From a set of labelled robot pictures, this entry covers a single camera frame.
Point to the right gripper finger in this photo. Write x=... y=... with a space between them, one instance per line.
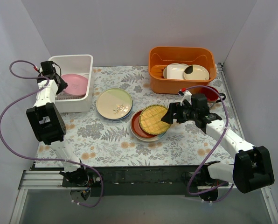
x=168 y=118
x=173 y=107

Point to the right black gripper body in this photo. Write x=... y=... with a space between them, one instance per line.
x=174 y=112

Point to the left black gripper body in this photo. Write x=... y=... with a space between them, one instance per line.
x=60 y=84

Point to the pink round plate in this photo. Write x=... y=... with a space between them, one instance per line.
x=77 y=84

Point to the woven bamboo pattern plate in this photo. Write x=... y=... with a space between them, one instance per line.
x=150 y=120

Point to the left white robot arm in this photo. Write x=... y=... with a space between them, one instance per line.
x=49 y=127

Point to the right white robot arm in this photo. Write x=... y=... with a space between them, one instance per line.
x=252 y=168

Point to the white plastic bin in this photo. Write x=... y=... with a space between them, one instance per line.
x=65 y=103

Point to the orange plastic bin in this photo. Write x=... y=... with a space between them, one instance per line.
x=162 y=56

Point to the red and black mug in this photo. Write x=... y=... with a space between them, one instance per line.
x=213 y=95

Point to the cream and blue plate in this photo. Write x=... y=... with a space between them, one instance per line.
x=134 y=122

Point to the red-brown scalloped plate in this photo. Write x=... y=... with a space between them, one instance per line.
x=142 y=133

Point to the white rectangular dish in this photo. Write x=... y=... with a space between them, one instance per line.
x=175 y=71

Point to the blue plate under cream plate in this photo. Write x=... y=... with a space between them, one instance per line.
x=127 y=115

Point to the cream plate with black mark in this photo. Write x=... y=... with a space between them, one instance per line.
x=196 y=73

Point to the cream green floral plate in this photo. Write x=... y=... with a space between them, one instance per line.
x=114 y=104

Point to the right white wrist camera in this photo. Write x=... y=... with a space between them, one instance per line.
x=185 y=93

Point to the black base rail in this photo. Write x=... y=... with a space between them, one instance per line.
x=133 y=181

